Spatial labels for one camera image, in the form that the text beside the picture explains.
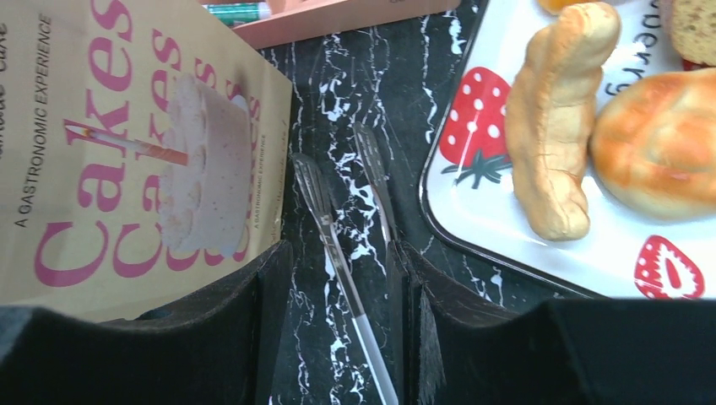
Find brown seeded bread slice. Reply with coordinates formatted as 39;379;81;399
670;0;715;67

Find orange plastic file organizer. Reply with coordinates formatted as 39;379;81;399
234;0;461;50

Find green marker pen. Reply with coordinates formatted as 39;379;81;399
203;2;272;27

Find paper cake bag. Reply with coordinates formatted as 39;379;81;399
1;1;292;321

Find small round glazed bun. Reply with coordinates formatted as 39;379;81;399
589;67;715;221

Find orange bread slice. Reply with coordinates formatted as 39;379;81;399
537;0;590;15

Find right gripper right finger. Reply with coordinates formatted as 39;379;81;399
387;241;715;404

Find metal tongs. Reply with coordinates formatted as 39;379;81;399
290;153;399;405

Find strawberry print tray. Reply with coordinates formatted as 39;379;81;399
420;1;715;299

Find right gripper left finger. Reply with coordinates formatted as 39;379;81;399
1;241;293;404

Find pale twisted bread stick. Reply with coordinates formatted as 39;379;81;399
505;2;621;241

